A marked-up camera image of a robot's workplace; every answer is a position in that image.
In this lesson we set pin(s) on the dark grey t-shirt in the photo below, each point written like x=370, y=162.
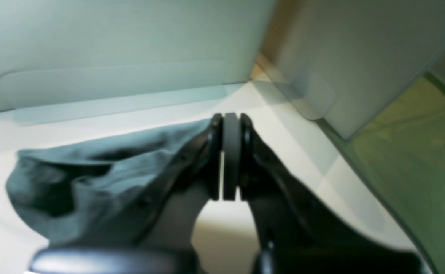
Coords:
x=64, y=192

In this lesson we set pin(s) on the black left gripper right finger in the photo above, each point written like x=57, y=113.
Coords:
x=297, y=232

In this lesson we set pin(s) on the grey plastic bin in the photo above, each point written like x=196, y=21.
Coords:
x=340, y=60

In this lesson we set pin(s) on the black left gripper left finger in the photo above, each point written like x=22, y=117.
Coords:
x=152, y=235

